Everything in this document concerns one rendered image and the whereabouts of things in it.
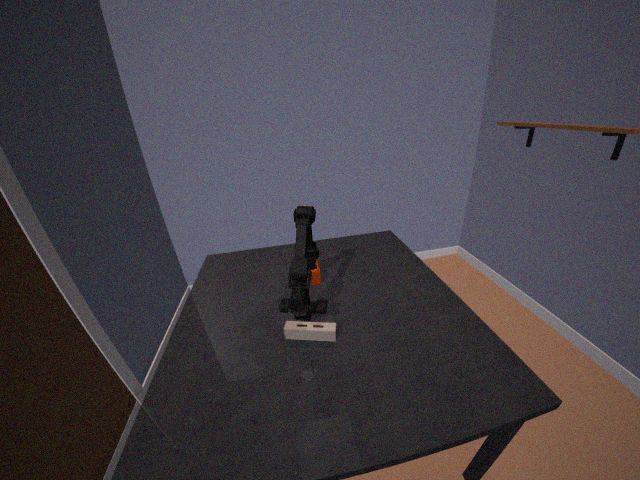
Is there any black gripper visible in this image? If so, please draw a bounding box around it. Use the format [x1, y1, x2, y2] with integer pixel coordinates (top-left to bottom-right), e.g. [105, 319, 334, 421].
[279, 293, 327, 321]

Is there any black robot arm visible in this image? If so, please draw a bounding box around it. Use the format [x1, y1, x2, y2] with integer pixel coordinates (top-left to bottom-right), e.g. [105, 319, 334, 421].
[288, 206, 319, 320]

